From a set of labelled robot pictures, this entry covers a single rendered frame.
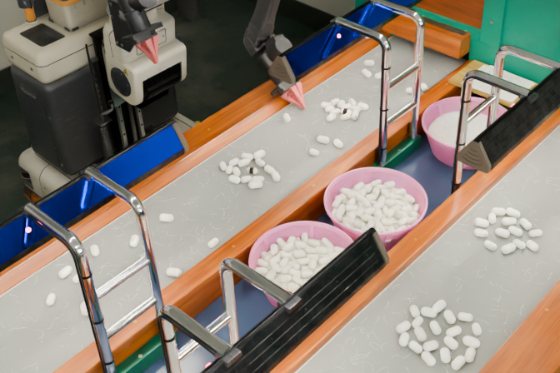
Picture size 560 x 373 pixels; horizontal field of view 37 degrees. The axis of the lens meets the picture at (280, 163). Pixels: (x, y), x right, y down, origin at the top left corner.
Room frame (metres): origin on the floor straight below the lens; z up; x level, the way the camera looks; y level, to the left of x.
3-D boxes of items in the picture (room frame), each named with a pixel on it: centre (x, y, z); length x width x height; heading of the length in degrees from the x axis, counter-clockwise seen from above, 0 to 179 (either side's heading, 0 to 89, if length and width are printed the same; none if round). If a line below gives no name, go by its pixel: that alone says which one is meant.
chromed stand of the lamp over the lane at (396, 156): (1.98, -0.28, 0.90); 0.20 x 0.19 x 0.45; 136
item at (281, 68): (2.04, -0.23, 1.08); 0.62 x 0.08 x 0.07; 136
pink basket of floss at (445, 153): (1.97, -0.55, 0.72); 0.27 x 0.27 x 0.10
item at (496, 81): (1.70, -0.57, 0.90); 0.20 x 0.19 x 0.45; 136
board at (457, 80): (2.12, -0.70, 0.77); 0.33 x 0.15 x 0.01; 46
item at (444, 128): (1.97, -0.55, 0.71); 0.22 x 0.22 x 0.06
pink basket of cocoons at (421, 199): (1.65, -0.24, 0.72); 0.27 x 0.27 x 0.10
